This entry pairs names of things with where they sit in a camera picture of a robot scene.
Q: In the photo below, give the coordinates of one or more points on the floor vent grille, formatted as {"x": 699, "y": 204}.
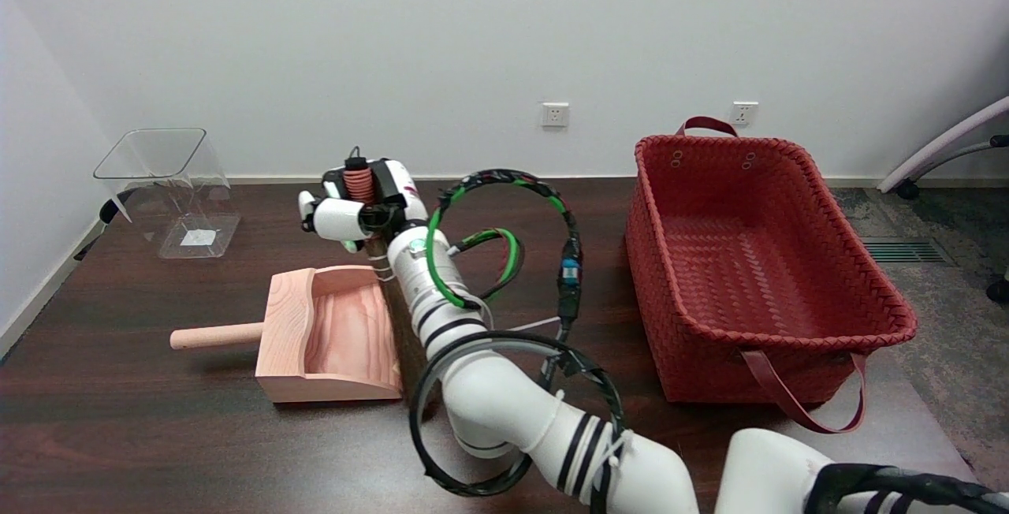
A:
{"x": 902, "y": 251}

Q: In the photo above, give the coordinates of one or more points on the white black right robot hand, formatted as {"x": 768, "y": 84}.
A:
{"x": 339, "y": 218}

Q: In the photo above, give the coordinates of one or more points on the brown hand broom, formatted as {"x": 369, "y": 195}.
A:
{"x": 359, "y": 183}

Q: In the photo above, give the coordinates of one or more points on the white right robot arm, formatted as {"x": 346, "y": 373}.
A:
{"x": 504, "y": 404}

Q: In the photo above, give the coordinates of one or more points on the red woven basket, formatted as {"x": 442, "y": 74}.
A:
{"x": 741, "y": 262}

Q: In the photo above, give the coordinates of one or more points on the grey office chair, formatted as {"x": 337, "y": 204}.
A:
{"x": 938, "y": 143}

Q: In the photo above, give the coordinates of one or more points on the wooden dustpan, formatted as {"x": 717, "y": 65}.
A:
{"x": 347, "y": 333}

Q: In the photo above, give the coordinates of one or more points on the white wall socket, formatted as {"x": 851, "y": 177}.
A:
{"x": 555, "y": 114}
{"x": 744, "y": 113}

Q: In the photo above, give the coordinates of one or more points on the clear plastic container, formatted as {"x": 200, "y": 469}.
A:
{"x": 177, "y": 183}

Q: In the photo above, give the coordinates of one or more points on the black bracket beside table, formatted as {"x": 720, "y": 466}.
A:
{"x": 110, "y": 210}

